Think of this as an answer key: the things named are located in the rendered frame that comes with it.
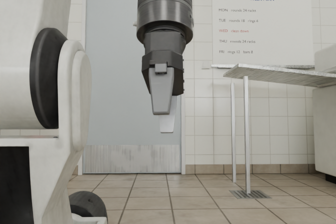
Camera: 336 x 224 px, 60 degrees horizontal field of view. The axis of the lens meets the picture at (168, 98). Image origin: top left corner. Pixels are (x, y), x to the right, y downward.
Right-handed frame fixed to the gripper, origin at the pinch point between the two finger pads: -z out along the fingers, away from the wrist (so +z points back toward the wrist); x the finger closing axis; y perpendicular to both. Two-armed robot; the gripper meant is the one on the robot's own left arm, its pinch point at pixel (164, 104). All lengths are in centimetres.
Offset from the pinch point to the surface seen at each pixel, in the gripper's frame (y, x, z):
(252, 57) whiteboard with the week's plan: 76, -248, 129
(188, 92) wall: 7, -252, 92
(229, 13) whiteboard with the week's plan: 53, -234, 177
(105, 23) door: -82, -228, 165
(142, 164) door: -42, -268, 20
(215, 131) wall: 35, -265, 53
